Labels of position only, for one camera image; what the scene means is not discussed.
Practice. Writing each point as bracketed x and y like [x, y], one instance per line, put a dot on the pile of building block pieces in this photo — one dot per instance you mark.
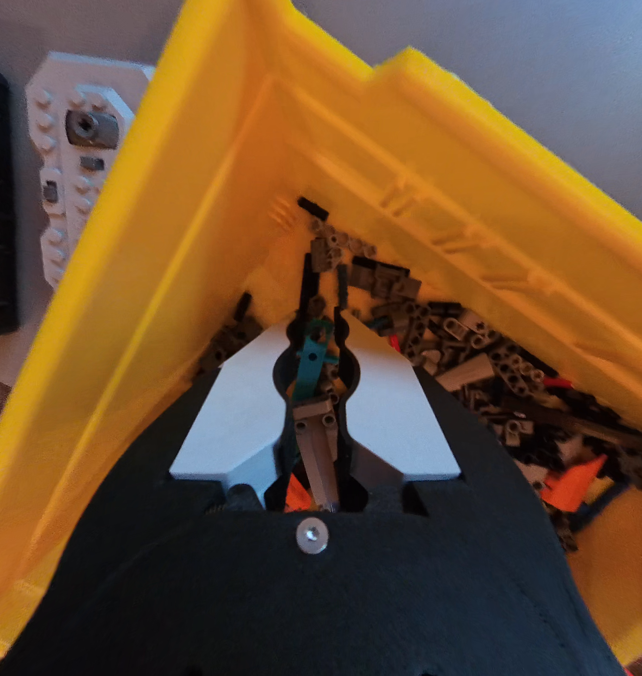
[511, 369]

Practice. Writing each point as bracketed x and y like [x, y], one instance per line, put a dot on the grey panel piece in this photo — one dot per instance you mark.
[315, 438]

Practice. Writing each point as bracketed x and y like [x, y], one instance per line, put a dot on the yellow plastic bin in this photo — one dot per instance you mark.
[194, 211]

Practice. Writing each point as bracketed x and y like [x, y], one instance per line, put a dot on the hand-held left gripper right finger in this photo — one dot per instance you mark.
[395, 417]

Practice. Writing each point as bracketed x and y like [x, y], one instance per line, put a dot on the grey desk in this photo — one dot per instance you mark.
[537, 63]

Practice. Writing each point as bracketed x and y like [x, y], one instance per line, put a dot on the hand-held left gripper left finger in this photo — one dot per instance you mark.
[231, 417]

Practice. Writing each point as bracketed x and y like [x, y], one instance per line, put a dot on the light grey battery box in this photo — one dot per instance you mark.
[62, 158]

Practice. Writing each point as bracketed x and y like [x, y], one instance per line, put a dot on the teal brick separator tool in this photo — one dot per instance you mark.
[311, 364]

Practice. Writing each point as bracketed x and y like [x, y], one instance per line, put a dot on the orange wedge piece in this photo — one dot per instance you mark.
[574, 483]

